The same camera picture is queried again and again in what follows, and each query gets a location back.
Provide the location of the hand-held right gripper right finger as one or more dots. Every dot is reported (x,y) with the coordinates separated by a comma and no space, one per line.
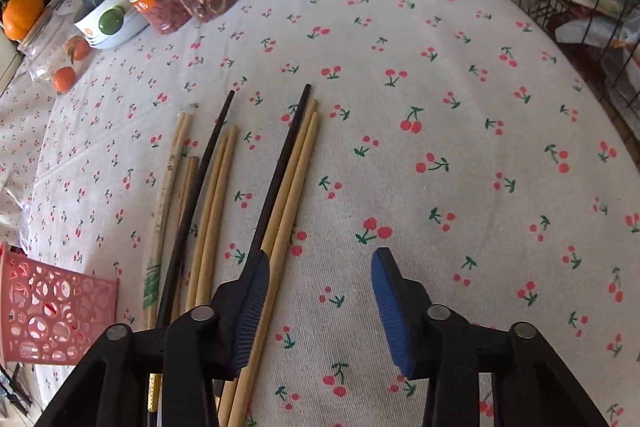
(390,307)

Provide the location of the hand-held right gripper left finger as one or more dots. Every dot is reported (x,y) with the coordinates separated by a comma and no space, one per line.
(250,307)

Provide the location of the bamboo chopstick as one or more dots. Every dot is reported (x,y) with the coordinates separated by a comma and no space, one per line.
(210,207)
(310,142)
(219,207)
(301,142)

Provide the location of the black chopstick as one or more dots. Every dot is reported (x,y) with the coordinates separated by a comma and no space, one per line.
(220,127)
(282,167)

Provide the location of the brown chopstick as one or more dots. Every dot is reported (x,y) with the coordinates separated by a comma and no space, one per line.
(194,167)
(185,172)

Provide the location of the pink perforated plastic basket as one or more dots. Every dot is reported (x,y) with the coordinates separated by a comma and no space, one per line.
(50,307)

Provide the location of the cherry print tablecloth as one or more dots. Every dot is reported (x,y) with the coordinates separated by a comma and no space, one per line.
(400,157)

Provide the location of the pale printed chopstick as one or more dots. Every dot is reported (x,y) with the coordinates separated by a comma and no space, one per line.
(185,132)
(176,132)

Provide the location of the white printed bowl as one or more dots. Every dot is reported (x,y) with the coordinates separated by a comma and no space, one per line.
(90,27)
(125,41)

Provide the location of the small tangerine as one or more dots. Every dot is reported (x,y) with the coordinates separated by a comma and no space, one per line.
(64,78)
(77,47)

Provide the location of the glass jar with wooden lid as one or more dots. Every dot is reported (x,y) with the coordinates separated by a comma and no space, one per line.
(40,57)

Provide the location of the clear plastic packet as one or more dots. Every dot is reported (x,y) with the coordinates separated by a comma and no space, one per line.
(590,32)

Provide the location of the large orange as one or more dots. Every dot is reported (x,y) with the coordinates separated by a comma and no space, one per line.
(22,14)

